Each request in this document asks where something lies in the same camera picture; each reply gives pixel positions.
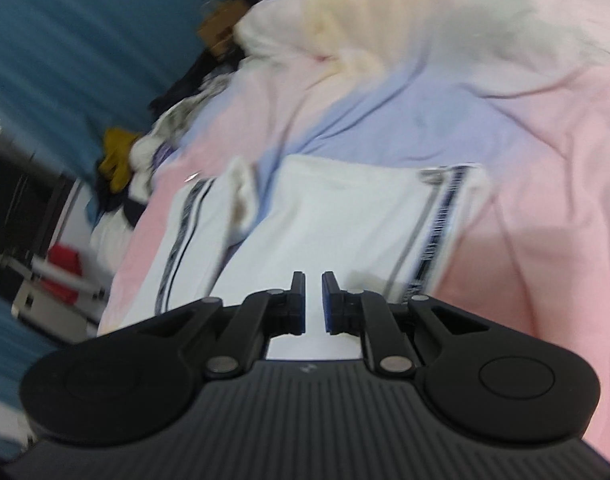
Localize dark window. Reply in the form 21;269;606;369
0;110;76;291

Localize grey white garment purple label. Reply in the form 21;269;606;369
130;75;236;191

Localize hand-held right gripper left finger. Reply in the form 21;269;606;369
135;271;306;380

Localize white duvet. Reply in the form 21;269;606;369
90;205;136;271

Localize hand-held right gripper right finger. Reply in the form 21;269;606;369
321;271;490;376

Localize brown paper bag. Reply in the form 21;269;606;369
197;0;251;56

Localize black garment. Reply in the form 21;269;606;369
92;175;146;223

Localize red cloth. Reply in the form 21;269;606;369
45;244;83;278

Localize mustard yellow garment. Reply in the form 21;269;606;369
96;127;143;193

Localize dark garment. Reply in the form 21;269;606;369
150;45;246;111

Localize pastel bed sheet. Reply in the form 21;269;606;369
98;45;610;468

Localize white pants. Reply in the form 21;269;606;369
98;155;488;361

